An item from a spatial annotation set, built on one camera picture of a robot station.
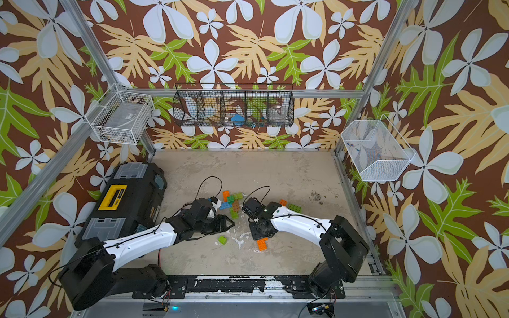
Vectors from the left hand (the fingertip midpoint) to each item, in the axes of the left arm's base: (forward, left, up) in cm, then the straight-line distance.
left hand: (233, 222), depth 83 cm
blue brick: (+11, +5, -4) cm, 12 cm away
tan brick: (+12, 0, -7) cm, 14 cm away
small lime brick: (-5, +4, -6) cm, 9 cm away
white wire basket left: (+38, +50, +26) cm, 68 cm away
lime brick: (+17, -1, -7) cm, 19 cm away
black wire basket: (+52, +3, +22) cm, 57 cm away
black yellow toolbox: (+6, +42, +8) cm, 43 cm away
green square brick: (+14, +2, -4) cm, 15 cm away
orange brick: (-7, -12, -5) cm, 15 cm away
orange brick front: (+18, +6, -6) cm, 20 cm away
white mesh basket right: (+25, -62, +18) cm, 70 cm away
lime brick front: (+7, +1, -8) cm, 10 cm away
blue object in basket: (+45, -1, +19) cm, 49 cm away
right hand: (-3, -10, -5) cm, 11 cm away
